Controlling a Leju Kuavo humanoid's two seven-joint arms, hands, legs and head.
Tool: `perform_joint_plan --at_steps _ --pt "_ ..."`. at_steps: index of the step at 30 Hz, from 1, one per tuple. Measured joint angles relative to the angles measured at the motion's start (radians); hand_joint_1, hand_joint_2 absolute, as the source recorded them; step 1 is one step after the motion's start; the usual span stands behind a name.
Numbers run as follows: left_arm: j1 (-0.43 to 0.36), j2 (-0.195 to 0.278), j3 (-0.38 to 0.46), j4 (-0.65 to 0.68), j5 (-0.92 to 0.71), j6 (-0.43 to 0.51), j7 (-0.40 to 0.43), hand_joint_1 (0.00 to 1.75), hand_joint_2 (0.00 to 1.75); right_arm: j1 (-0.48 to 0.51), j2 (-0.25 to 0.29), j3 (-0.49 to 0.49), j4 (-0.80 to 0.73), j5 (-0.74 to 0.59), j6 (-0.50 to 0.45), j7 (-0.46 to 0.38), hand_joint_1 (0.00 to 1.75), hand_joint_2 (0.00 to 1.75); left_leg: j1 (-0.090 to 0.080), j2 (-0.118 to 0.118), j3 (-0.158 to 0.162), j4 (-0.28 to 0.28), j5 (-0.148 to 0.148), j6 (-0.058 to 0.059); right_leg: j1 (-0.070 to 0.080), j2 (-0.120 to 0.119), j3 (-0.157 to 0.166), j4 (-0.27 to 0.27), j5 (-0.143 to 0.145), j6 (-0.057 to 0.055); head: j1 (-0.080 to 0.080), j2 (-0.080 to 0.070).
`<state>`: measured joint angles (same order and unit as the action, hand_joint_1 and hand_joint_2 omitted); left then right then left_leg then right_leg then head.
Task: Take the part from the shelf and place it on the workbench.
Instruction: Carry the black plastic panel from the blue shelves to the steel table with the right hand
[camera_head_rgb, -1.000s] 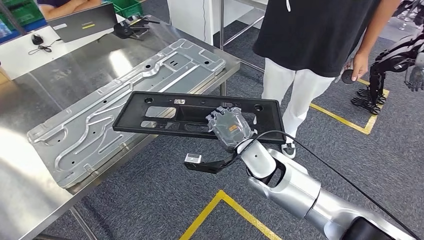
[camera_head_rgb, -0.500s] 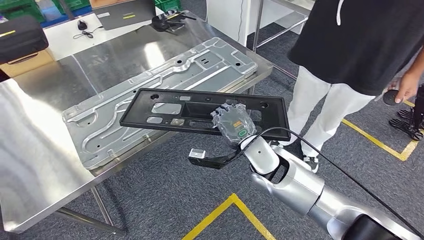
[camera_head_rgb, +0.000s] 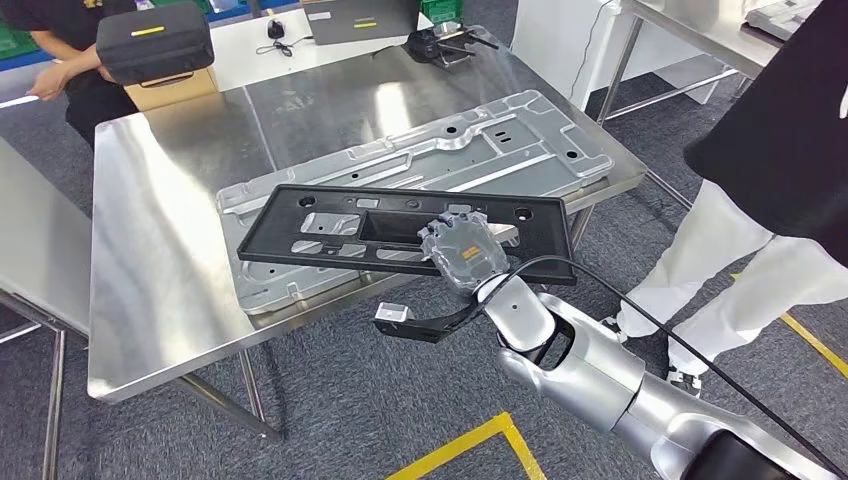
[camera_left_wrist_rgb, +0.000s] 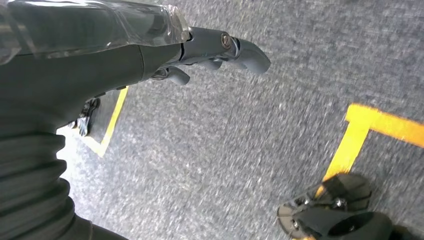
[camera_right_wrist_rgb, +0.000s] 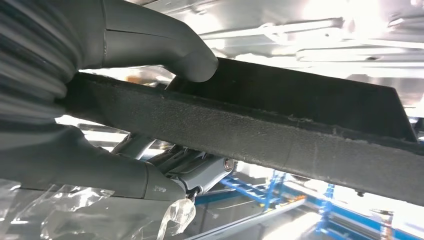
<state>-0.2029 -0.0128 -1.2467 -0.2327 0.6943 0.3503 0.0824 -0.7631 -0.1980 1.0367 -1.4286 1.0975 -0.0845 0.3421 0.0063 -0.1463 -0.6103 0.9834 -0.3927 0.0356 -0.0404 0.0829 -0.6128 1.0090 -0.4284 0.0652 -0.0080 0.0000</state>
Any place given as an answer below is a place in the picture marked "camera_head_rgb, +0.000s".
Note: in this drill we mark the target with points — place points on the black carrying case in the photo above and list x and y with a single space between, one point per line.
152 50

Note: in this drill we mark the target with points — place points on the white table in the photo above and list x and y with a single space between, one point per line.
318 60

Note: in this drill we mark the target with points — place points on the black camera bracket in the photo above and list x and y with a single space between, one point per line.
424 329

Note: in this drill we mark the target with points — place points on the black plastic panel part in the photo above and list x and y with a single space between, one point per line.
278 232

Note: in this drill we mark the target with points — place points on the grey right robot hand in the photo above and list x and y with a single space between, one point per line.
467 255

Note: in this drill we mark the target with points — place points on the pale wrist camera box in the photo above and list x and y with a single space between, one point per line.
392 312

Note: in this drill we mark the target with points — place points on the stamped grey metal plate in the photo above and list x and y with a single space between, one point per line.
430 159

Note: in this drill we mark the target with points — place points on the cardboard box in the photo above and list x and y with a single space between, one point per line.
172 93

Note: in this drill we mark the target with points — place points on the person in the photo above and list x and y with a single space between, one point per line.
93 99
782 132

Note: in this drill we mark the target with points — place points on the grey plastic part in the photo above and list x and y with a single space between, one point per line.
782 16

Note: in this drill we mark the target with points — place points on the stainless steel workbench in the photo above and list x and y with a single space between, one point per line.
166 265

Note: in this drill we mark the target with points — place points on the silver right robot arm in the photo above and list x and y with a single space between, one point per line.
583 378

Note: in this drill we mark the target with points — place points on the green plastic crate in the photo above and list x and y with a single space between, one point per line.
16 40
440 10

